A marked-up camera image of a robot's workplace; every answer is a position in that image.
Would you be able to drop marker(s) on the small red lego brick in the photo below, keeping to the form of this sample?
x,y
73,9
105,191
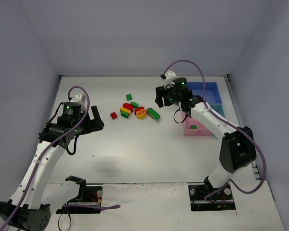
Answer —
x,y
113,115

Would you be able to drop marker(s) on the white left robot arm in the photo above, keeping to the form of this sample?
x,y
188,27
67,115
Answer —
x,y
28,208

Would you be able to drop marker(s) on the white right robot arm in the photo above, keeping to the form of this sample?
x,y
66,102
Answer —
x,y
238,148

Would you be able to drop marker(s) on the red yellow green stack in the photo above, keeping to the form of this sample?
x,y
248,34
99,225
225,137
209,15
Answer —
x,y
126,110

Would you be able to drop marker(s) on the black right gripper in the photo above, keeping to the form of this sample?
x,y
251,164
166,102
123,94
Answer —
x,y
162,95

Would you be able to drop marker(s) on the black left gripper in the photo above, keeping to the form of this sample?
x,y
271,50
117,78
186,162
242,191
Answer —
x,y
92,122

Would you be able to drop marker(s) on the yellow butterfly lego piece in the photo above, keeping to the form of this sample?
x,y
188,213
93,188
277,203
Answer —
x,y
141,113

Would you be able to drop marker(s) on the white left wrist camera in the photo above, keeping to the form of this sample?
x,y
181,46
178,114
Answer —
x,y
79,98

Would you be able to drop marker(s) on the green rounded lego piece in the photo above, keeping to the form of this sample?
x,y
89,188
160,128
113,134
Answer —
x,y
134,104

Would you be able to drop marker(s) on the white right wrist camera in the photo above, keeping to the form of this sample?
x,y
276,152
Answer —
x,y
168,78

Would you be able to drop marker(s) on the red rounded lego piece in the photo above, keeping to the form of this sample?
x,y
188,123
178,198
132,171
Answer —
x,y
137,109

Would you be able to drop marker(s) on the long green lego brick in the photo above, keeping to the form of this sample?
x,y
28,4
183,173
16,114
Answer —
x,y
153,114

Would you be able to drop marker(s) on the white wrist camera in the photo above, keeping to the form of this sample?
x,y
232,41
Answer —
x,y
168,78
79,98

